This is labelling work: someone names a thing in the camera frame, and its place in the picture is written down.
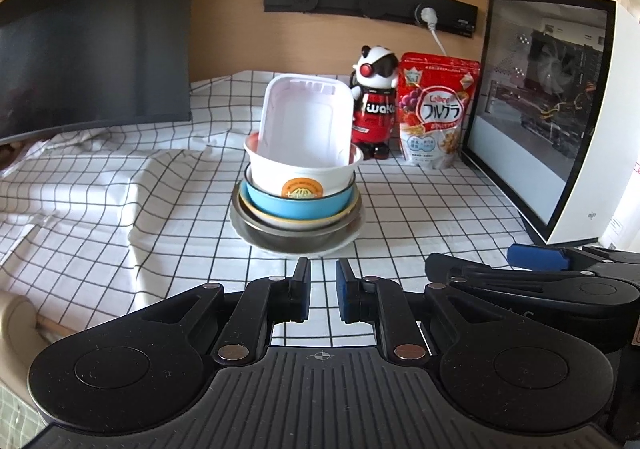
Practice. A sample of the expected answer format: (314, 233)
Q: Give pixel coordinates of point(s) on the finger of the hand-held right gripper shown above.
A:
(445, 269)
(537, 256)

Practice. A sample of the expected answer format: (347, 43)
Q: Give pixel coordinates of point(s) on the red black robot toy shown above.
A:
(372, 114)

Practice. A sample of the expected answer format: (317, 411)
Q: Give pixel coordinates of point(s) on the stainless steel bowl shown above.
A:
(280, 237)

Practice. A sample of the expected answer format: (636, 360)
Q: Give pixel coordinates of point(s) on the white paper bowl orange label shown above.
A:
(280, 179)

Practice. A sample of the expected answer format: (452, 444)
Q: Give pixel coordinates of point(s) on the blue ceramic bowl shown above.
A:
(300, 209)

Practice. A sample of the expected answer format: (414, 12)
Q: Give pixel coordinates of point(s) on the white checked tablecloth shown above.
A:
(125, 189)

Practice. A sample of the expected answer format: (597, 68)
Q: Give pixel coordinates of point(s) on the white computer case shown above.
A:
(540, 129)

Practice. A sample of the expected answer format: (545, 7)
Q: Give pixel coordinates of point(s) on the white floral bowl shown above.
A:
(295, 253)

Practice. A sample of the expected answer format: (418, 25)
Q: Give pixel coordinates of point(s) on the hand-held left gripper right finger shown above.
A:
(344, 296)

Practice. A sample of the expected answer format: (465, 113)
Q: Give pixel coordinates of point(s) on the beige rounded bar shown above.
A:
(17, 324)

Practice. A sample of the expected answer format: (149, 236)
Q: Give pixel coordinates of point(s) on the red cereal bag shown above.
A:
(437, 109)

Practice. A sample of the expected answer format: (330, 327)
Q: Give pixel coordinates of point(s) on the white bowl yellow rim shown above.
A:
(265, 222)

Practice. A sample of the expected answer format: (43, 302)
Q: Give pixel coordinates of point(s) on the black monitor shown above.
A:
(85, 39)

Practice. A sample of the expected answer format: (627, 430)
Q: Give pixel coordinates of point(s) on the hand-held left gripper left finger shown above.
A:
(300, 291)

